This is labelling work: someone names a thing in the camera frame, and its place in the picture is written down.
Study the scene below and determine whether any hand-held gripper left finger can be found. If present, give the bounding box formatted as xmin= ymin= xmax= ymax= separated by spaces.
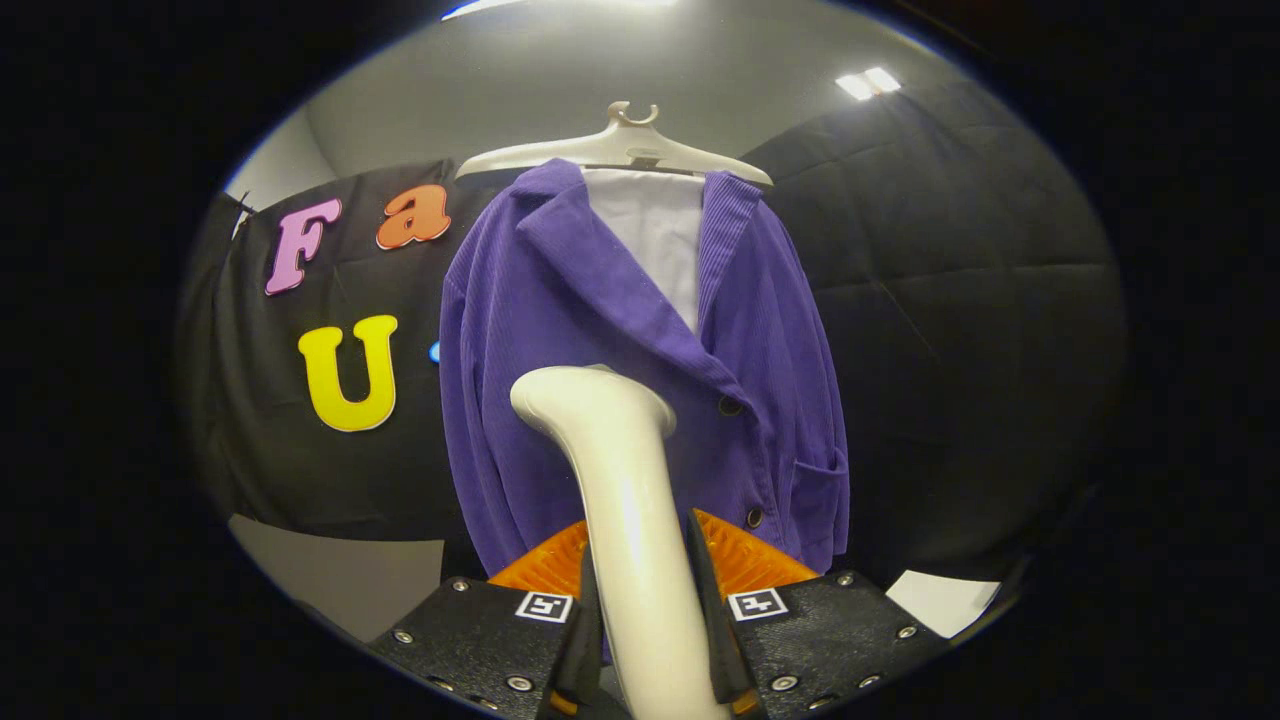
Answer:
xmin=365 ymin=520 xmax=604 ymax=719

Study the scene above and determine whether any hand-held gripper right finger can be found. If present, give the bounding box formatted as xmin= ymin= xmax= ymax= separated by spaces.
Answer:
xmin=685 ymin=508 xmax=946 ymax=717

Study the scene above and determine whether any white garment steamer wand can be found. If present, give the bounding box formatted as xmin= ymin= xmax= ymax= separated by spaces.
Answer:
xmin=510 ymin=364 xmax=731 ymax=720

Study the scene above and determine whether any purple corduroy jacket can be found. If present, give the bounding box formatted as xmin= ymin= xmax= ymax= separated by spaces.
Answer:
xmin=438 ymin=158 xmax=851 ymax=581

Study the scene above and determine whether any white garment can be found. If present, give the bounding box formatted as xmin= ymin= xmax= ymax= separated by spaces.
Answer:
xmin=582 ymin=167 xmax=706 ymax=336

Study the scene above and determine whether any white clothes hanger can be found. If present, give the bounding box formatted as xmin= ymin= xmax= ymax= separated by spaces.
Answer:
xmin=455 ymin=100 xmax=774 ymax=188

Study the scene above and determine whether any grey cabinet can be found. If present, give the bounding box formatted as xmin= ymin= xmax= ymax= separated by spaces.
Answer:
xmin=228 ymin=513 xmax=446 ymax=644

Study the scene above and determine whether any black backdrop cloth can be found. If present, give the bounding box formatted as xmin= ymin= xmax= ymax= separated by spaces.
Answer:
xmin=175 ymin=75 xmax=1131 ymax=591

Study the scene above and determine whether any double panel ceiling light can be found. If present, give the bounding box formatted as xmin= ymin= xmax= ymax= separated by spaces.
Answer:
xmin=835 ymin=66 xmax=903 ymax=102

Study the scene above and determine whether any large ceiling light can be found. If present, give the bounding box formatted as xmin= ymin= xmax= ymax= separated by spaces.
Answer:
xmin=442 ymin=0 xmax=681 ymax=21

